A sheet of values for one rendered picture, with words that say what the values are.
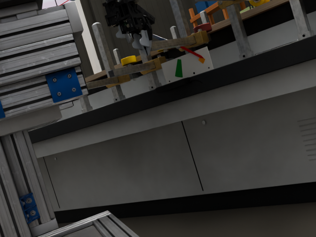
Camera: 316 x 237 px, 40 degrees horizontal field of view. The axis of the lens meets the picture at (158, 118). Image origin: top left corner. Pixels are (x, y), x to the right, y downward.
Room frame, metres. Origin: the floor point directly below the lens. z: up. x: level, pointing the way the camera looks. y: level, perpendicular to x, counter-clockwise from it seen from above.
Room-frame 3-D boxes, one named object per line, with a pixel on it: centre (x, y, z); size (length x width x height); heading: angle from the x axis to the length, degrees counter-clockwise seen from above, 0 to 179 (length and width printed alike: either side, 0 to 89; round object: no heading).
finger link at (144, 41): (1.60, -0.03, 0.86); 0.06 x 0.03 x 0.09; 140
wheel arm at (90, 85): (2.15, 0.18, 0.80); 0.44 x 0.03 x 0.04; 140
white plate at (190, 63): (1.92, -0.19, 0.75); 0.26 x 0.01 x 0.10; 50
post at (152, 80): (2.08, -0.03, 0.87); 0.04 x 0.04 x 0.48; 50
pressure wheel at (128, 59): (2.30, 0.06, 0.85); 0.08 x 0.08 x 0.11
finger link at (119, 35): (2.01, 0.04, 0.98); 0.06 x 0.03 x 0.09; 71
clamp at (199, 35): (1.91, -0.24, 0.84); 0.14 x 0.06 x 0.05; 50
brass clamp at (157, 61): (2.06, -0.05, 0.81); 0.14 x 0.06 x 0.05; 50
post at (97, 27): (2.24, 0.16, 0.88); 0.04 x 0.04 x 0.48; 50
